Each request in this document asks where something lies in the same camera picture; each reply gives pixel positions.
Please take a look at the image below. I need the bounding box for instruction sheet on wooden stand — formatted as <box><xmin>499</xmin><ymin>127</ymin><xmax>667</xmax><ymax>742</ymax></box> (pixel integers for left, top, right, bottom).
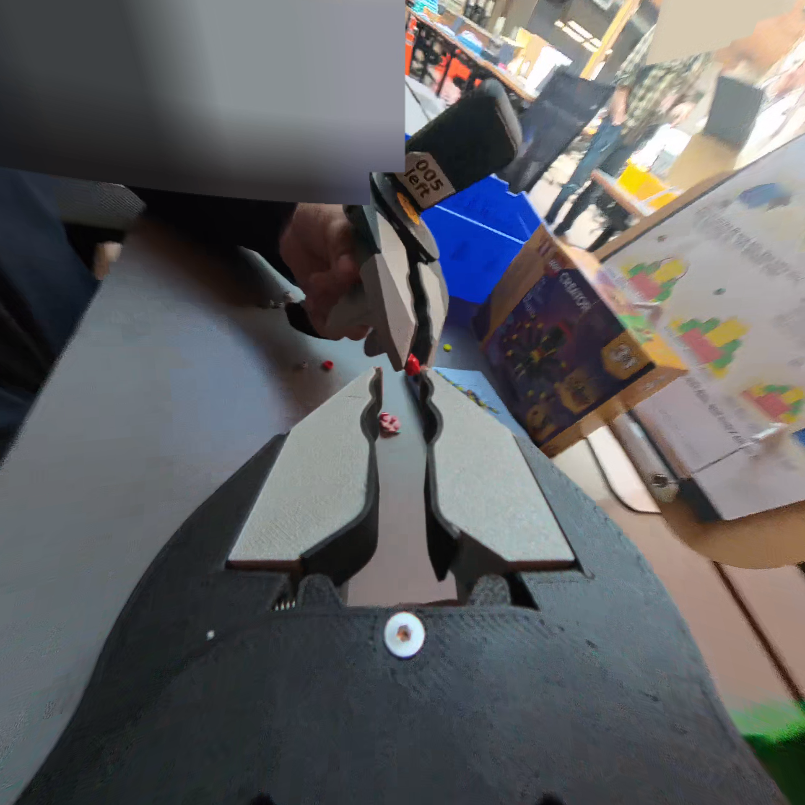
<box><xmin>594</xmin><ymin>132</ymin><xmax>805</xmax><ymax>570</ymax></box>

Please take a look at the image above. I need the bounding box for person's left forearm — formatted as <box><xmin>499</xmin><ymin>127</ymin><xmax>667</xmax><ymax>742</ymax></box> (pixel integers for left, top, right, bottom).
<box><xmin>126</xmin><ymin>187</ymin><xmax>296</xmax><ymax>284</ymax></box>

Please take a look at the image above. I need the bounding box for brown cardboard box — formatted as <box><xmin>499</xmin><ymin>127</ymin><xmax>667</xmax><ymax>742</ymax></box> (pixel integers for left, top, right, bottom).
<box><xmin>667</xmin><ymin>135</ymin><xmax>737</xmax><ymax>190</ymax></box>

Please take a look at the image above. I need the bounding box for printed instruction sheet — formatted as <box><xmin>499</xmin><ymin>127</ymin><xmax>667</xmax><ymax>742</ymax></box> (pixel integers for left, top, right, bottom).
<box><xmin>600</xmin><ymin>135</ymin><xmax>805</xmax><ymax>523</ymax></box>

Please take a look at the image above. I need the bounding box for building instruction booklet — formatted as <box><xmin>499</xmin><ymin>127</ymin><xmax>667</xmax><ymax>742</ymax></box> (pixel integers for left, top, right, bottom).
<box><xmin>433</xmin><ymin>366</ymin><xmax>530</xmax><ymax>444</ymax></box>

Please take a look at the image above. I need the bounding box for long background work table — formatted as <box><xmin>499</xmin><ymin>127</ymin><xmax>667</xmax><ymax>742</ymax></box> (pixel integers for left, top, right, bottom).
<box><xmin>405</xmin><ymin>6</ymin><xmax>542</xmax><ymax>104</ymax></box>

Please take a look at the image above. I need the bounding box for purple toy set box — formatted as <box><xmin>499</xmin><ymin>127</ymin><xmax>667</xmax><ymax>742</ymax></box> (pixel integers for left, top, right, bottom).
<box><xmin>472</xmin><ymin>224</ymin><xmax>688</xmax><ymax>458</ymax></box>

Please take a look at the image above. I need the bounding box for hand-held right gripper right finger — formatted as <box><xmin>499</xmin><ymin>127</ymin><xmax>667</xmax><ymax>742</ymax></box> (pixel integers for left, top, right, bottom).
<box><xmin>418</xmin><ymin>370</ymin><xmax>577</xmax><ymax>582</ymax></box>

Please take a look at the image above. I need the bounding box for yellow plastic bin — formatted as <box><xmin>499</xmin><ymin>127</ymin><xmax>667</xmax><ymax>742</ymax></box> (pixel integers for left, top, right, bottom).
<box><xmin>616</xmin><ymin>160</ymin><xmax>679</xmax><ymax>211</ymax></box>

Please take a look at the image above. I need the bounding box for person's left hand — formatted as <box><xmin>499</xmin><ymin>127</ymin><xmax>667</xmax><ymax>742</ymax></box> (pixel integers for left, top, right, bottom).
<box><xmin>278</xmin><ymin>203</ymin><xmax>364</xmax><ymax>340</ymax></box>

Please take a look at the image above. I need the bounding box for grey mesh office chair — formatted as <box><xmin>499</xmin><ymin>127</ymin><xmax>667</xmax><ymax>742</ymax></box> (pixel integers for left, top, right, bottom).
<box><xmin>60</xmin><ymin>181</ymin><xmax>147</xmax><ymax>235</ymax></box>

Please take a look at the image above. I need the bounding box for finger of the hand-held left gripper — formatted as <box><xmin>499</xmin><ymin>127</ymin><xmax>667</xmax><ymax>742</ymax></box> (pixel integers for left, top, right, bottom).
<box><xmin>412</xmin><ymin>258</ymin><xmax>450</xmax><ymax>367</ymax></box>
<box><xmin>360</xmin><ymin>236</ymin><xmax>421</xmax><ymax>372</ymax></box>

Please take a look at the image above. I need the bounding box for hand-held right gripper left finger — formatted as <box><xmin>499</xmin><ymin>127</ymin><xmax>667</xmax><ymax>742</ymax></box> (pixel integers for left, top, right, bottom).
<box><xmin>226</xmin><ymin>366</ymin><xmax>384</xmax><ymax>586</ymax></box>

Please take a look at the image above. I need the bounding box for white stand ledge bar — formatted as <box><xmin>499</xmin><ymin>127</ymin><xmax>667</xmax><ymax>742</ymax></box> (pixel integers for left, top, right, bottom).
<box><xmin>607</xmin><ymin>412</ymin><xmax>688</xmax><ymax>505</ymax></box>

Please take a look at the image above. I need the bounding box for green plastic bin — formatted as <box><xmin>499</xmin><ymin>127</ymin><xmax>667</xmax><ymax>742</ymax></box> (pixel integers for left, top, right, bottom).
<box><xmin>732</xmin><ymin>701</ymin><xmax>805</xmax><ymax>790</ymax></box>

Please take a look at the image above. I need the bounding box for person's torso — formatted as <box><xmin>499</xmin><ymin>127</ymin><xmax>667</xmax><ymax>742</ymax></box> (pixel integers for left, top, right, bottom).
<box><xmin>0</xmin><ymin>166</ymin><xmax>148</xmax><ymax>454</ymax></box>

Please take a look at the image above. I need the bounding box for black computer monitor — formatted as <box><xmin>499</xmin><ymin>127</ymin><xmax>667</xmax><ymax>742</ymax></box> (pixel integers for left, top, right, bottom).
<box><xmin>503</xmin><ymin>69</ymin><xmax>617</xmax><ymax>192</ymax></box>

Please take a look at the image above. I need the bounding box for small black monitor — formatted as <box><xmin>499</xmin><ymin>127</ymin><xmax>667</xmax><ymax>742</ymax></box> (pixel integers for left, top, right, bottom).
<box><xmin>703</xmin><ymin>75</ymin><xmax>765</xmax><ymax>147</ymax></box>

